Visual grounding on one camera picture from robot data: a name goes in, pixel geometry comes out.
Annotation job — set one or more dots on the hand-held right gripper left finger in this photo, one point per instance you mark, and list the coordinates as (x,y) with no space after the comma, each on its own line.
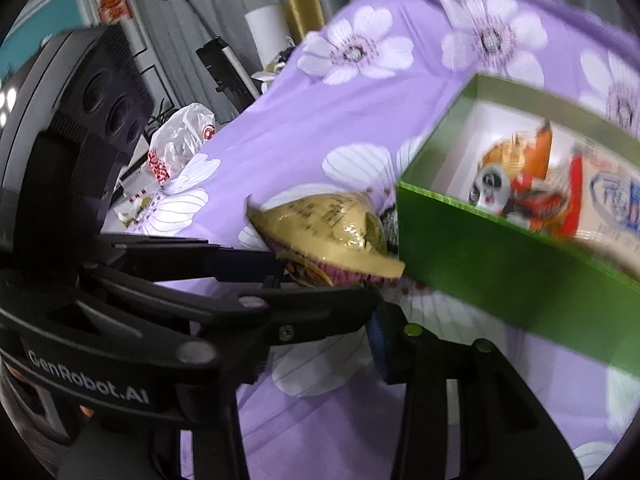
(225,440)

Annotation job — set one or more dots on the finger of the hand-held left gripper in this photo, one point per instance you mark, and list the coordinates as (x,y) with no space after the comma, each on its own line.
(200,260)
(300,315)

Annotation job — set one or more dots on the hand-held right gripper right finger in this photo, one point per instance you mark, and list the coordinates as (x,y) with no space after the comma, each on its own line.
(381,355)

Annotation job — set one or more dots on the gold ingot-shaped snack packet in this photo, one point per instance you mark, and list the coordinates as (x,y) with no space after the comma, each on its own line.
(325,225)

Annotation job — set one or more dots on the green cardboard box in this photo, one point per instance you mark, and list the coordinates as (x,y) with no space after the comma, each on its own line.
(500,270)

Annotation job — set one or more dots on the orange panda snack packet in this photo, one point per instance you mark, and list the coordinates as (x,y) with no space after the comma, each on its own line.
(500,185)

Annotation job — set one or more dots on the white blue snack packet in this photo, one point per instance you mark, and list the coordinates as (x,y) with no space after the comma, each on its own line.
(610,200)

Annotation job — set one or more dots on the white red plastic bag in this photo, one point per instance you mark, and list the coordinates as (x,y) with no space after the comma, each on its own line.
(180,135)

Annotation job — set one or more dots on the purple floral bedsheet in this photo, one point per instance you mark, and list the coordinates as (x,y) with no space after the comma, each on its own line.
(325,125)

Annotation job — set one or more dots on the black upright vacuum cleaner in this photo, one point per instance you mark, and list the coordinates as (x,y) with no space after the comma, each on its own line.
(225,65)

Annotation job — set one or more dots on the white small object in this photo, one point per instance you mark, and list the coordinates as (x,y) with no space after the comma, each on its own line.
(265,77)

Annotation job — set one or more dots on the black small object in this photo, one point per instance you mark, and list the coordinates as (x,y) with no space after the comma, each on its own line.
(287,55)

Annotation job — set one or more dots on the white board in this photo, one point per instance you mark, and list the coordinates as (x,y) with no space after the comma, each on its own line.
(265,25)

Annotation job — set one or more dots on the gold patterned curtain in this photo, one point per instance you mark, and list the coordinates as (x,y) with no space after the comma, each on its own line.
(300,0)

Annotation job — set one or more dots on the red wall ornament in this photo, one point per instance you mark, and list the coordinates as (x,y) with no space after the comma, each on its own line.
(114,2)

